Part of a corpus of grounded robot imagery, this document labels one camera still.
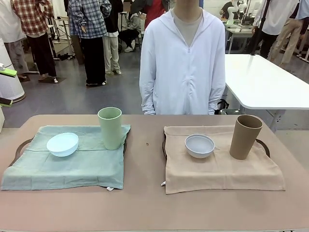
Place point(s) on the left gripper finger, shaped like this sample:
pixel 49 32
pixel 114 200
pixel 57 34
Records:
pixel 8 72
pixel 6 102

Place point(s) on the light blue bowl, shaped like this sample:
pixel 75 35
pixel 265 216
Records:
pixel 60 148

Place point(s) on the teal cloth mat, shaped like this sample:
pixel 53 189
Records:
pixel 60 171

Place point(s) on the tall green cup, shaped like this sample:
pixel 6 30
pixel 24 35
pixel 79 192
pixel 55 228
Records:
pixel 109 135

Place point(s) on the grey-blue bowl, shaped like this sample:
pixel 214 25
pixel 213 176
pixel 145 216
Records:
pixel 200 152

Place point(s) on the beige cloth mat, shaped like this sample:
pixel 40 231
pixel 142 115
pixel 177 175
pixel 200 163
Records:
pixel 217 174

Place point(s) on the tall brown cup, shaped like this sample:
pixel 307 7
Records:
pixel 243 142

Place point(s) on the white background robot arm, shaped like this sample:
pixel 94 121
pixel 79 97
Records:
pixel 231 10

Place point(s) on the person's right forearm white sleeve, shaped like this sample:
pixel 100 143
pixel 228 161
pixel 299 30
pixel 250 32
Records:
pixel 147 96

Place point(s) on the person's left forearm white sleeve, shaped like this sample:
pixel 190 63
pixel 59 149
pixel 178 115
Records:
pixel 216 96

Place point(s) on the dark brown serving tray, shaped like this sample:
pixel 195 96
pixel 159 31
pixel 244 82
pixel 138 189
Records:
pixel 125 145
pixel 164 149

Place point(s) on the white box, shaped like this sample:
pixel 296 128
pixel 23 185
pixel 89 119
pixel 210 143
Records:
pixel 1 118

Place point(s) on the person in plain white shirt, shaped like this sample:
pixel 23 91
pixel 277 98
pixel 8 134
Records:
pixel 9 24

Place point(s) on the person in red plaid shirt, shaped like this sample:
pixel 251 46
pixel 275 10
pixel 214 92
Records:
pixel 31 14

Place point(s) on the person in blue plaid shirt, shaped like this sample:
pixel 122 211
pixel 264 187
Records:
pixel 87 19

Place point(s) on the person in beige trousers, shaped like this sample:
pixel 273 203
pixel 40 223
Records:
pixel 112 48

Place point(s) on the black stool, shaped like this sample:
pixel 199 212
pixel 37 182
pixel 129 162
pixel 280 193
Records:
pixel 124 13

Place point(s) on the seated person grey hoodie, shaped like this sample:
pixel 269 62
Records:
pixel 134 26

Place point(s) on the person in red top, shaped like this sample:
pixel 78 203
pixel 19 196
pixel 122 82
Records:
pixel 158 9

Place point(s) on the person in white hoodie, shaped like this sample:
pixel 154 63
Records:
pixel 181 60

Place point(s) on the grey workbench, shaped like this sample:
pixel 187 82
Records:
pixel 239 29

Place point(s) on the black stand pole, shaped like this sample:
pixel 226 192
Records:
pixel 259 31

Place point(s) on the white side table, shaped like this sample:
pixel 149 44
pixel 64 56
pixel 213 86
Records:
pixel 265 79

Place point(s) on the person white shirt black trousers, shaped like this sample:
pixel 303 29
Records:
pixel 277 19

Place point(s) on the person in khaki trousers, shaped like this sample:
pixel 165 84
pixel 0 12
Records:
pixel 287 41

